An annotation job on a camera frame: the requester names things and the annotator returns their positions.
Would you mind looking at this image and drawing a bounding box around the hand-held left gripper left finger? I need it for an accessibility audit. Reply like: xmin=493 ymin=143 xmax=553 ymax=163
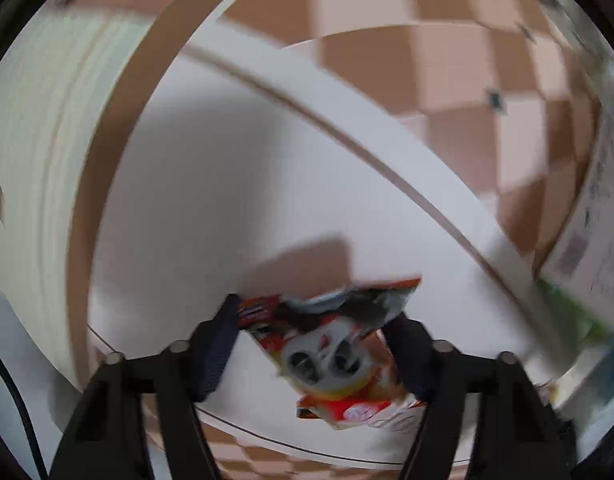
xmin=47 ymin=294 xmax=242 ymax=480

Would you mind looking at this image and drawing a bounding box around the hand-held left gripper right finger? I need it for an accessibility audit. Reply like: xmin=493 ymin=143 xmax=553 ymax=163
xmin=383 ymin=312 xmax=578 ymax=480

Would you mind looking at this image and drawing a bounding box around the orange printed snack packet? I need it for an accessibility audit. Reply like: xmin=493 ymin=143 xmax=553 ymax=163
xmin=235 ymin=277 xmax=429 ymax=432

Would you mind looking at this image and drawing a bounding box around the green packet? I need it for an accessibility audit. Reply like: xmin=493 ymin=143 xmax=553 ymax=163
xmin=536 ymin=280 xmax=614 ymax=343

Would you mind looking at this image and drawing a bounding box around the white printed package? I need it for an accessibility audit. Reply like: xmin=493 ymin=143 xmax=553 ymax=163
xmin=537 ymin=85 xmax=614 ymax=328

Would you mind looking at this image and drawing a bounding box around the white ribbed panel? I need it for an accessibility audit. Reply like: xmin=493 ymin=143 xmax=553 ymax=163
xmin=0 ymin=10 xmax=155 ymax=403

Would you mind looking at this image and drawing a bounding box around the black cable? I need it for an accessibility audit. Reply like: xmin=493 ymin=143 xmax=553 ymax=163
xmin=0 ymin=335 xmax=44 ymax=480

